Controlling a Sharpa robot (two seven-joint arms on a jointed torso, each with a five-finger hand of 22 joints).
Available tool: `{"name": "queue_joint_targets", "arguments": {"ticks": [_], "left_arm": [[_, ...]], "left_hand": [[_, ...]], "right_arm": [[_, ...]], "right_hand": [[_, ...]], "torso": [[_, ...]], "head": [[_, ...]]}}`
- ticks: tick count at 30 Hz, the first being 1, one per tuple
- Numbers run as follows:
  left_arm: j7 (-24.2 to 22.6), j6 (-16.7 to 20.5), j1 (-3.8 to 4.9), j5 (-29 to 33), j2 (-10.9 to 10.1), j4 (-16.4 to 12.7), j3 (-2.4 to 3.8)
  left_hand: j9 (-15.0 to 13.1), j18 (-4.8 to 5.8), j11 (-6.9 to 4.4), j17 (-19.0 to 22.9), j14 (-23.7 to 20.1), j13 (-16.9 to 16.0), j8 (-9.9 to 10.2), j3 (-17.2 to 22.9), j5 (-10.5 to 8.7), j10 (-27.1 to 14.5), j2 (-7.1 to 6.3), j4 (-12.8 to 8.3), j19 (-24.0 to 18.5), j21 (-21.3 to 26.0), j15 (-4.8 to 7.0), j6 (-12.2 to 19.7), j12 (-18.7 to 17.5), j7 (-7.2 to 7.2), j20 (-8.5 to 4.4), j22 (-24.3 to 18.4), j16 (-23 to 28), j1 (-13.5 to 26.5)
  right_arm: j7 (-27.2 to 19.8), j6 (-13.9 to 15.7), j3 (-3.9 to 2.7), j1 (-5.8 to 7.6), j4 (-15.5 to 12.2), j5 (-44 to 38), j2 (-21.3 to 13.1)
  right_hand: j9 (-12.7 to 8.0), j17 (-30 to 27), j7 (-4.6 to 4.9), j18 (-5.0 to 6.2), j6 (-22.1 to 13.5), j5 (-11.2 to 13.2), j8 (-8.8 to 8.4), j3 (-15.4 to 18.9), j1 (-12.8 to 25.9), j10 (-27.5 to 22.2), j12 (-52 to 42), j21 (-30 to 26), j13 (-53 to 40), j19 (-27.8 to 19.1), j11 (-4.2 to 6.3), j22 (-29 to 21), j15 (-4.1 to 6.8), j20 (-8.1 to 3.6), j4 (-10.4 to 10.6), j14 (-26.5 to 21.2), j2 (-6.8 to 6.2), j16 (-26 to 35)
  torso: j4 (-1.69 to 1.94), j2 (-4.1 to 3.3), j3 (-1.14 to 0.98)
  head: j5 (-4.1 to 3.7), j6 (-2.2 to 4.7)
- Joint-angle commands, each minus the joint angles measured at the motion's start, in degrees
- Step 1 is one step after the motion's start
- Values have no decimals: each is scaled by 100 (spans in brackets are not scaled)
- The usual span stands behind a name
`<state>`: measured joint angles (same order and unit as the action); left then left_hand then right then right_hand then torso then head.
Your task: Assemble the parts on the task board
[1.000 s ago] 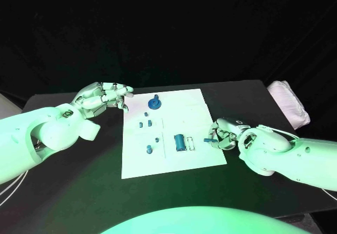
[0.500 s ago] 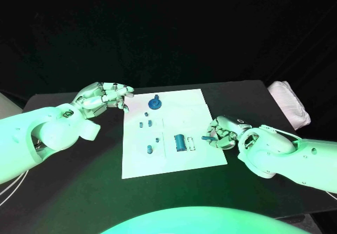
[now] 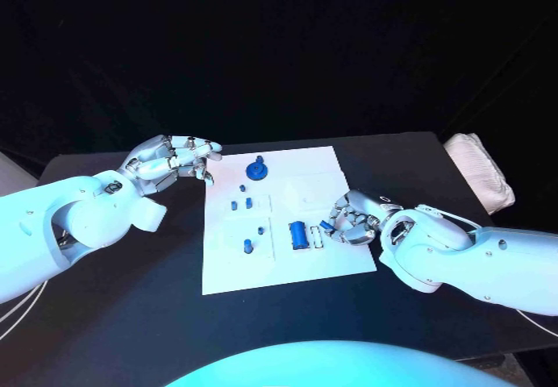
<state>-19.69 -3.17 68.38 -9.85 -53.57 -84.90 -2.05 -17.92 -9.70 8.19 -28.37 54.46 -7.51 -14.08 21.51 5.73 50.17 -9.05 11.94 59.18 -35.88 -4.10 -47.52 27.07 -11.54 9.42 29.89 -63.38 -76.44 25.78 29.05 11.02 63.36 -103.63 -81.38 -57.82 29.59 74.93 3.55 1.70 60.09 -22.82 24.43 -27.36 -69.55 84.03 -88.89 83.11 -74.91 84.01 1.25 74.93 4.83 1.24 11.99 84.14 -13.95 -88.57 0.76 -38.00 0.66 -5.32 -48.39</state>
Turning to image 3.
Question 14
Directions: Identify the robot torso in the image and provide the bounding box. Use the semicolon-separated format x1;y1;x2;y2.
165;339;520;387

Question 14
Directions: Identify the white task board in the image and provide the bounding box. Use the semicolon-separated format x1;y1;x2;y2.
201;145;380;296

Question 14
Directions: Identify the white cable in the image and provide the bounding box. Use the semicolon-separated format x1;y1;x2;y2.
517;308;558;337
424;205;484;234
0;285;45;341
0;279;50;324

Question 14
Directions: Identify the blue gear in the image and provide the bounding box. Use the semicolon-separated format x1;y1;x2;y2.
244;155;272;182

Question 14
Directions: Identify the white folded cloth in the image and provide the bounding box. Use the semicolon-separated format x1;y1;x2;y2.
443;132;518;216

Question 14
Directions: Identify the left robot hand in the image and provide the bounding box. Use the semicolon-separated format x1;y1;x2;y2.
117;134;224;198

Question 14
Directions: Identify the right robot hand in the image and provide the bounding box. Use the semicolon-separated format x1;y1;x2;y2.
321;189;406;247

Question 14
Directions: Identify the blue long cylinder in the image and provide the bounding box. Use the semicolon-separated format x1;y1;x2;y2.
287;220;310;251

